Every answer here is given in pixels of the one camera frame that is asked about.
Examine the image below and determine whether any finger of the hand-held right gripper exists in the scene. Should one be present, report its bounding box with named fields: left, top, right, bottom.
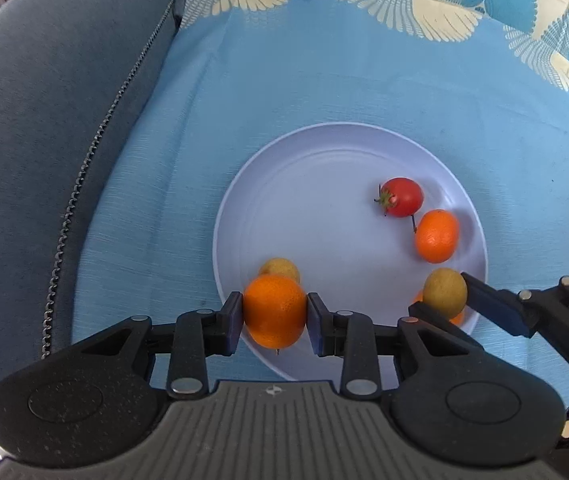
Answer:
left=461, top=271, right=569, bottom=381
left=411, top=306, right=485, bottom=351

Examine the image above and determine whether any blue fan-print bed sheet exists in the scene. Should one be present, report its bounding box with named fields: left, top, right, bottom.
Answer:
left=72, top=0, right=569, bottom=386

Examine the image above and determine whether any yellow-brown longan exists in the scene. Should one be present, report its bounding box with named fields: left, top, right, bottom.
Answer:
left=423, top=267, right=468, bottom=319
left=258, top=257, right=301, bottom=284

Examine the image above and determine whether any orange mandarin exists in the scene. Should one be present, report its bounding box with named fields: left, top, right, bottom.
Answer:
left=243, top=274, right=309, bottom=350
left=415, top=209, right=460, bottom=264
left=411, top=290, right=466, bottom=328

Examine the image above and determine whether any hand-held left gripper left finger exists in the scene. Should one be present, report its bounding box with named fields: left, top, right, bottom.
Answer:
left=47, top=291, right=244, bottom=401

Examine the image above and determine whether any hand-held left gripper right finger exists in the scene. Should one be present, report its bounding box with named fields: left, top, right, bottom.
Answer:
left=307, top=292, right=503, bottom=400

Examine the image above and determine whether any red cherry tomato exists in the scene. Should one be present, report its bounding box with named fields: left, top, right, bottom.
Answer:
left=375, top=177, right=424, bottom=218

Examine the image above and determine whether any blue fabric sofa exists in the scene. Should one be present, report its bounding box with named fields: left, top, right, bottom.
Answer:
left=0, top=0, right=188, bottom=461

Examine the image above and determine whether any pale blue round plate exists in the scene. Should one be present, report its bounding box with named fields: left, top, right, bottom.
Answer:
left=213, top=122, right=489, bottom=382

